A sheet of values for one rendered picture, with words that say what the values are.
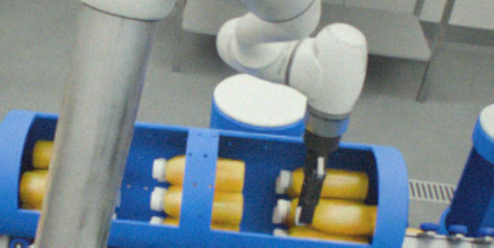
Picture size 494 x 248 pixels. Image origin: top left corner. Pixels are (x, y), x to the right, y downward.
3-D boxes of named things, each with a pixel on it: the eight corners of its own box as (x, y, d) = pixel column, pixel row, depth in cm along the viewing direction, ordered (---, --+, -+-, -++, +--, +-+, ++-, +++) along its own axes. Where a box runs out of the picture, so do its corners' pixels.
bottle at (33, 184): (21, 208, 148) (102, 217, 148) (16, 188, 143) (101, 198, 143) (29, 184, 152) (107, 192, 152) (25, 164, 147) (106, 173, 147)
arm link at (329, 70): (364, 98, 132) (303, 77, 137) (382, 27, 123) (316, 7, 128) (345, 124, 124) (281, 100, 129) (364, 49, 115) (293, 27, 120)
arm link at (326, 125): (350, 93, 133) (343, 117, 137) (304, 88, 134) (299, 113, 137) (355, 118, 126) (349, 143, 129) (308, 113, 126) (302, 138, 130)
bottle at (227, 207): (238, 230, 148) (157, 222, 148) (240, 202, 152) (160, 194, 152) (242, 215, 142) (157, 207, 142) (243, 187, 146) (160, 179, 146)
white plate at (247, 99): (202, 109, 190) (201, 113, 190) (297, 133, 184) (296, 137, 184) (230, 66, 211) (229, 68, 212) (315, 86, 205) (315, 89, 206)
